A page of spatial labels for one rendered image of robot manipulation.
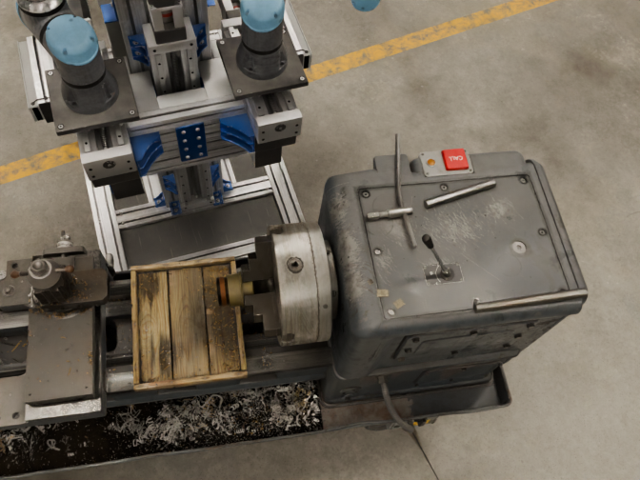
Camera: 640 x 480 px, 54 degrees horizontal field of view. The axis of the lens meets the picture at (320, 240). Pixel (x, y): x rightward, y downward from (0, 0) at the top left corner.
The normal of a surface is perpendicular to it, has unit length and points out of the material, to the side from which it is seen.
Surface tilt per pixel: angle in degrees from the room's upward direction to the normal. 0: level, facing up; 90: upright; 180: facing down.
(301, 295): 34
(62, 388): 0
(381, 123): 0
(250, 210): 0
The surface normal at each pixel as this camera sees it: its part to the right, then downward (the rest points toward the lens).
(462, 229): 0.09, -0.45
